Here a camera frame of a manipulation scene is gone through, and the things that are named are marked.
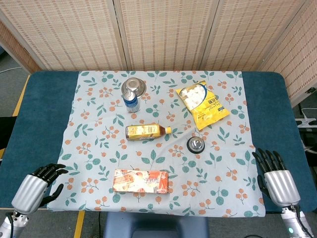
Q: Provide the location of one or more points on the small black round bell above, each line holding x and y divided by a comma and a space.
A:
196, 144

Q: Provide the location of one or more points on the floral patterned tablecloth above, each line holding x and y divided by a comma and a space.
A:
158, 143

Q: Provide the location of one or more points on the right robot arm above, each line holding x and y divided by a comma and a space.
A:
297, 219

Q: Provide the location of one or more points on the blue drink can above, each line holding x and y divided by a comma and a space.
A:
131, 102

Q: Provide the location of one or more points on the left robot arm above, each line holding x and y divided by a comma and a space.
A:
12, 224

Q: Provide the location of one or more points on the yellow tea bottle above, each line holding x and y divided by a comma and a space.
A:
144, 132

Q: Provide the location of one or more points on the woven folding screen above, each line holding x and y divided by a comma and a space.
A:
158, 34

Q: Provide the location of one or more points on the stainless steel bowl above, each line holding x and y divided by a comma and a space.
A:
133, 86

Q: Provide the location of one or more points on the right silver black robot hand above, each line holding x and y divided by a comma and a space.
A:
282, 184

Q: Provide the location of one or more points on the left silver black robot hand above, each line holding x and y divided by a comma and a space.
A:
31, 189

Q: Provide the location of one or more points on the yellow marshmallow snack bag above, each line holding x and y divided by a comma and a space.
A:
203, 104

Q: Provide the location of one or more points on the orange snack box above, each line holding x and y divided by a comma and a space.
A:
141, 181

